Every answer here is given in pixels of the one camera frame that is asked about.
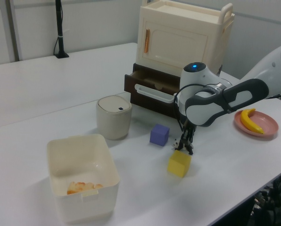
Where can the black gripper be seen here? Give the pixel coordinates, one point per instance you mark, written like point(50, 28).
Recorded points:
point(188, 131)

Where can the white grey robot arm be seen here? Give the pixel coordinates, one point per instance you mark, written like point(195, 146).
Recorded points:
point(201, 113)

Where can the open brown drawer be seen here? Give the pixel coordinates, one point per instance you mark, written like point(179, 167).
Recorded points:
point(154, 110)

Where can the dark brown wooden drawer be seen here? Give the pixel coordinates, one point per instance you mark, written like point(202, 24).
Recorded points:
point(150, 101)

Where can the yellow toy banana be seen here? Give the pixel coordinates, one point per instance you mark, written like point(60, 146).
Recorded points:
point(247, 122)

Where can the cream toy cabinet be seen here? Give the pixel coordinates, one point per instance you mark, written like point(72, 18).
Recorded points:
point(178, 42)

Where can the orange white toy food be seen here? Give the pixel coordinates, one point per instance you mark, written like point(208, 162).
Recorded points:
point(80, 187)

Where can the yellow cube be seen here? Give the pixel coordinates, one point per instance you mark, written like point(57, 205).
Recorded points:
point(178, 164)

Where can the purple cube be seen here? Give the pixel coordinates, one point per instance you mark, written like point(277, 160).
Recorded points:
point(159, 135)

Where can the beige lidded trash can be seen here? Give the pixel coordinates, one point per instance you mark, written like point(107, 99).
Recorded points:
point(113, 117)

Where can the pink plate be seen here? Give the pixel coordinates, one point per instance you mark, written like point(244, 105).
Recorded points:
point(267, 124)

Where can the cream plastic bin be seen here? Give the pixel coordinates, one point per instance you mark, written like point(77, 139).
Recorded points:
point(84, 207)

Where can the black pole stand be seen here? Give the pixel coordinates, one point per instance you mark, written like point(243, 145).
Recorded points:
point(60, 28)

